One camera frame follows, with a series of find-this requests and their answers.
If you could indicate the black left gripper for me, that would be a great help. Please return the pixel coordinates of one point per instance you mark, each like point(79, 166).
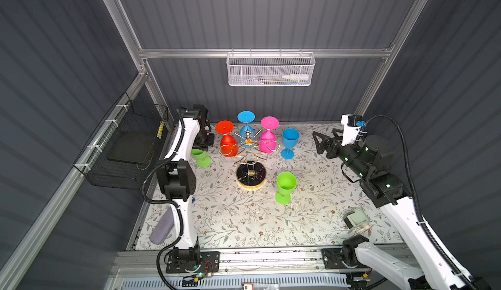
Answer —
point(210, 137)

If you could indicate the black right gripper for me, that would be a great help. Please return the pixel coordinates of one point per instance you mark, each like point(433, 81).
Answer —
point(334, 144)

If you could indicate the green wine glass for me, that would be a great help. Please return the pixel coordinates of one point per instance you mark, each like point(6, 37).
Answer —
point(286, 184)
point(202, 158)

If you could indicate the red wine glass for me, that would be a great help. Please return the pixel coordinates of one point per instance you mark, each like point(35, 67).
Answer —
point(228, 145)

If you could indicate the blue wine glass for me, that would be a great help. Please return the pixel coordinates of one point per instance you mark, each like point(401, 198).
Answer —
point(246, 117)
point(290, 139)

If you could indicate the pink wine glass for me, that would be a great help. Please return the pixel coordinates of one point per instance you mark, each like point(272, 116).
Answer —
point(268, 142)

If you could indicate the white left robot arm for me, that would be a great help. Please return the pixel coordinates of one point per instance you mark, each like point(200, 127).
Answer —
point(177, 182)

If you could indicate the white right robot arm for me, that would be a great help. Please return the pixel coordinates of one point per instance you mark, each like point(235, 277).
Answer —
point(368, 156)

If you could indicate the blue wine glass on rack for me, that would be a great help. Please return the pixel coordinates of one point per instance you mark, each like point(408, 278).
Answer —
point(246, 117)

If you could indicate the gold wine glass rack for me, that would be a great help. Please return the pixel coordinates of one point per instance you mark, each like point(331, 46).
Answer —
point(251, 174)

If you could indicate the small white scale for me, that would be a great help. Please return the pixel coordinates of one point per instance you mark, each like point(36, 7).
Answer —
point(357, 220)

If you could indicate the white marker in basket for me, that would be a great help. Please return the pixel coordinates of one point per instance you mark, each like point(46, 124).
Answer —
point(296, 77)

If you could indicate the white mesh basket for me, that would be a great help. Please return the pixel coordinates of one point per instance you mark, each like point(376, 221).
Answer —
point(265, 69)

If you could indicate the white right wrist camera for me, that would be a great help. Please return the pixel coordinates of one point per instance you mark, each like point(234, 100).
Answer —
point(354, 129)

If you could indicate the black wire basket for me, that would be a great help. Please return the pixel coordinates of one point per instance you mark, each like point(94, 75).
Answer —
point(126, 147)

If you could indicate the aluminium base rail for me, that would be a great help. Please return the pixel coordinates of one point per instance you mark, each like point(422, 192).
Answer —
point(303, 267)

